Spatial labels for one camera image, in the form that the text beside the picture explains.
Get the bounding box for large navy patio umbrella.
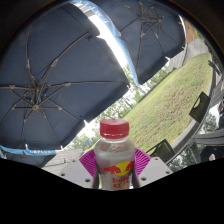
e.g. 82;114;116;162
0;3;130;151

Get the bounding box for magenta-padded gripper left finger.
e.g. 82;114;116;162
59;148;101;190

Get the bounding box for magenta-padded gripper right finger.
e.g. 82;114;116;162
131;147;173;190

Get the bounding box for grey roofed building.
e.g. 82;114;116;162
43;148;84;176
166;37;209;72

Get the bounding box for navy umbrella with blue trim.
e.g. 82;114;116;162
71;0;187;86

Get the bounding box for red-capped grey drink bottle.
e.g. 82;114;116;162
94;118;136;191

